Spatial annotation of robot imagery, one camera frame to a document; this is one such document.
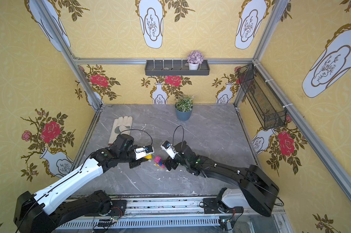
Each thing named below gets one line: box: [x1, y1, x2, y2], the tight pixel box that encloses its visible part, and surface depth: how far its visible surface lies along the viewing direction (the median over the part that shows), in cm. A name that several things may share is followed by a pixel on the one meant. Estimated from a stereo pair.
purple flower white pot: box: [187, 49, 205, 71], surface depth 85 cm
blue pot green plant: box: [175, 95, 195, 121], surface depth 105 cm
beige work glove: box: [108, 116, 133, 146], surface depth 109 cm
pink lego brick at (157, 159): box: [153, 155, 162, 164], surface depth 85 cm
